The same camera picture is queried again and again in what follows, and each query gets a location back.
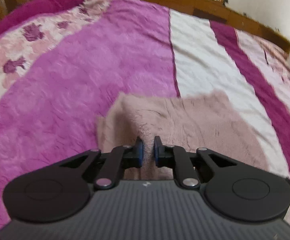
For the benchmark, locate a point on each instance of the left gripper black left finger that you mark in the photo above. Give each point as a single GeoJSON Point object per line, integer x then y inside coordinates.
{"type": "Point", "coordinates": [61, 190]}

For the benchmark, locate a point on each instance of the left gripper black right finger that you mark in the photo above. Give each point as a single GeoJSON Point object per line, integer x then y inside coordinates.
{"type": "Point", "coordinates": [232, 188]}

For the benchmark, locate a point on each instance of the dusty pink knit sweater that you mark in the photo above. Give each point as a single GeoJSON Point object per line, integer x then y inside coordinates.
{"type": "Point", "coordinates": [207, 120]}

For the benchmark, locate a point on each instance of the pink floral bed blanket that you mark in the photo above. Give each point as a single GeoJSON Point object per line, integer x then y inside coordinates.
{"type": "Point", "coordinates": [60, 72]}

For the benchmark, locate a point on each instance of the magenta pillow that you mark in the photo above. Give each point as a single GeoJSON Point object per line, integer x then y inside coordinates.
{"type": "Point", "coordinates": [34, 8]}

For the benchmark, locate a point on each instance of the long wooden side cabinet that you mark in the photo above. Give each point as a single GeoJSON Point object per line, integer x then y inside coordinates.
{"type": "Point", "coordinates": [215, 11]}

